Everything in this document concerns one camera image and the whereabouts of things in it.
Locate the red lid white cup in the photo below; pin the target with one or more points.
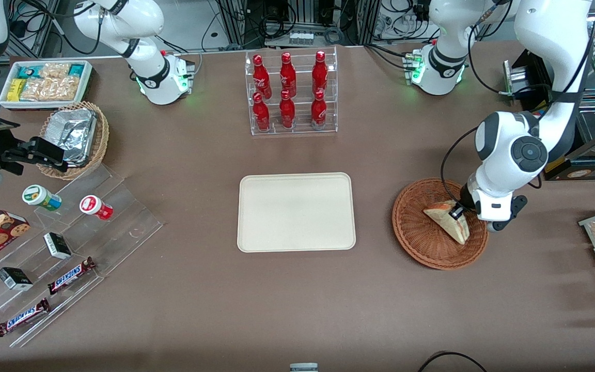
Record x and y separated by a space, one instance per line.
93 205

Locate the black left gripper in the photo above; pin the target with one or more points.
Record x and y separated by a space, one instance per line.
466 199

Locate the white power strip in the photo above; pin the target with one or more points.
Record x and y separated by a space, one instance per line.
398 26

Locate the clear acrylic bottle rack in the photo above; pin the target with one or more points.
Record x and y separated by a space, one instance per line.
300 126

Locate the light tan wicker basket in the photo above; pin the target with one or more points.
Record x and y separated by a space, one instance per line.
102 139

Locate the small teal snack packet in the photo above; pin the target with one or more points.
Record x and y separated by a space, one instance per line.
76 70

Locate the small clear cracker bag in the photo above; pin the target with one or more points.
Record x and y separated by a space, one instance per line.
55 70

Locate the silver foil container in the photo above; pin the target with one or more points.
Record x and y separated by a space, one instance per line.
70 134

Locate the yellow snack packet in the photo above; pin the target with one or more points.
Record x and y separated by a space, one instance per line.
15 90

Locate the clear acrylic stepped display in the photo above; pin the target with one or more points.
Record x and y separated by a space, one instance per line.
122 227

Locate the white plastic snack bin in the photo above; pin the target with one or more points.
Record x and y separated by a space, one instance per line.
3 98

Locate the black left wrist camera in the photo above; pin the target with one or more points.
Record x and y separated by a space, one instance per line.
467 195

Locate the large clear cracker bag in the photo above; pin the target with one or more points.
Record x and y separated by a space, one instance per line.
49 89

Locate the small black box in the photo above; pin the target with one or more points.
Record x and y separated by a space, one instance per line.
57 245
14 278

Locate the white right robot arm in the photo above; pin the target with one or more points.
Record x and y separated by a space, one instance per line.
147 77

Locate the beige rectangular tray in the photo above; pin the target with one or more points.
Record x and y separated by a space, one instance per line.
292 212

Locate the green lid white cup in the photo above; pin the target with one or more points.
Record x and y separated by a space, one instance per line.
39 196

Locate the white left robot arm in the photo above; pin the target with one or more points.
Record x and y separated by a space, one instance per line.
499 150

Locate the red soda bottle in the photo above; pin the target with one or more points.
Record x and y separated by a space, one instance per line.
261 113
318 111
261 77
319 72
287 75
287 111

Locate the brown Snickers bar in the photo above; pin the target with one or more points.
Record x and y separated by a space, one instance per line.
70 276
22 318

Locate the triangle sandwich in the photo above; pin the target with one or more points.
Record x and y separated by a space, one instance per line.
442 217

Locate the grey power strip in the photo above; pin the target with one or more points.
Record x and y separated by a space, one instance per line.
301 37

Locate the brown round wicker basket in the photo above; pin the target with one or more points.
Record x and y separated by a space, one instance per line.
416 232

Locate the small grey device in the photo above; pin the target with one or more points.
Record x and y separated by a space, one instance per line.
303 368

